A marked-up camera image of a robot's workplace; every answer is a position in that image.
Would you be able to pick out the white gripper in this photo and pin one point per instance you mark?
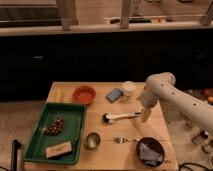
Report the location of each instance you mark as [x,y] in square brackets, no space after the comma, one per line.
[148,100]

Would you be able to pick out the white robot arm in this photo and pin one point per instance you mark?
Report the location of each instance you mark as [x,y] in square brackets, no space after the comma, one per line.
[162,86]

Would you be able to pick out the dark brown bowl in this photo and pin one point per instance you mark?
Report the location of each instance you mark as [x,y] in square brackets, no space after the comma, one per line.
[153,144]

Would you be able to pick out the grey cloth in bowl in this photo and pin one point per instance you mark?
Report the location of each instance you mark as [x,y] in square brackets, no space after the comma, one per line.
[149,156]

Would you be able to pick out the red bowl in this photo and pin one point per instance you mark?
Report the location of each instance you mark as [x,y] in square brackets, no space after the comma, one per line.
[83,95]

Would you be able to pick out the white round container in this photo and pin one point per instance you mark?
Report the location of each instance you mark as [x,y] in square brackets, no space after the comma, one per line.
[128,87]

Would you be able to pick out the blue grey sponge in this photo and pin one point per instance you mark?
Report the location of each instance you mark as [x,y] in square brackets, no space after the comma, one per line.
[113,95]

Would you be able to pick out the silver fork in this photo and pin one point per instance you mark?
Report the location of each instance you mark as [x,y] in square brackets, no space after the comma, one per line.
[121,140]

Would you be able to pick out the small metal cup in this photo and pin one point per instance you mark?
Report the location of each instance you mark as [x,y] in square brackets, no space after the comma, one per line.
[93,141]

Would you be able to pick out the small glass bottle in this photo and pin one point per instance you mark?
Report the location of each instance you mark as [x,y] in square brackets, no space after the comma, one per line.
[201,137]

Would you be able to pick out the bunch of red grapes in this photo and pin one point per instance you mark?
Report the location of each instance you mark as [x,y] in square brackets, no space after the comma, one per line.
[55,128]

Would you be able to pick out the green plastic tray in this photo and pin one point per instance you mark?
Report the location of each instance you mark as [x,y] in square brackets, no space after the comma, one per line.
[74,116]

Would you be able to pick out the wooden block in tray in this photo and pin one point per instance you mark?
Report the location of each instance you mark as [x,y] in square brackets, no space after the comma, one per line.
[58,149]

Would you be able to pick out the black pole stand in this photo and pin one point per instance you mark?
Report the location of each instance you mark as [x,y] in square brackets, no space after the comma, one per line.
[16,145]

